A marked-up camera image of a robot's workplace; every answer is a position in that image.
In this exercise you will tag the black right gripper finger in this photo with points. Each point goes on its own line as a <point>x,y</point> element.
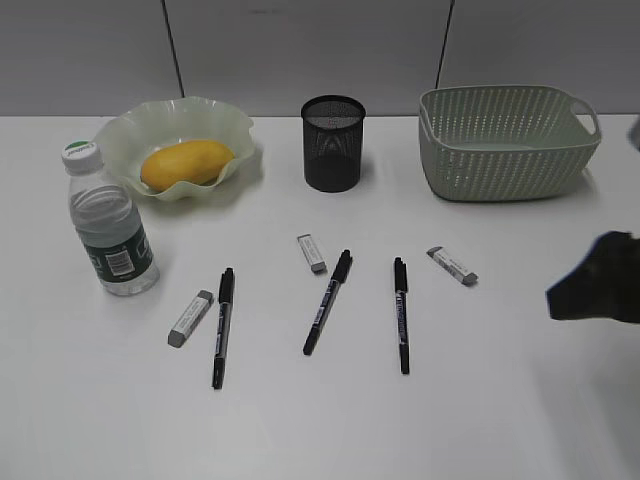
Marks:
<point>605,284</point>

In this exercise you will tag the grey white eraser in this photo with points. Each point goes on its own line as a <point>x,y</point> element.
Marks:
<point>453,266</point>
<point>311,253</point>
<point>190,318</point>

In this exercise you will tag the black marker pen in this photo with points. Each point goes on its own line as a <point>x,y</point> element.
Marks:
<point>337,279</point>
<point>225,300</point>
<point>401,290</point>

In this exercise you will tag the yellow mango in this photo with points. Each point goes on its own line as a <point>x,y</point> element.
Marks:
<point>196,161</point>

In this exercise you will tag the clear water bottle green label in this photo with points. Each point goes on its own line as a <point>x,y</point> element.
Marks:
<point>108,223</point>

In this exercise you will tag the pale green woven basket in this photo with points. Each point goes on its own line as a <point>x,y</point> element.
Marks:
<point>502,143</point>

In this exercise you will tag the black mesh pen holder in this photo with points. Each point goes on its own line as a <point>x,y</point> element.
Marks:
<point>332,142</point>

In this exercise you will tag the pale green wavy plate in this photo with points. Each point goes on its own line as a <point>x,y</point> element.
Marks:
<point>127,141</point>

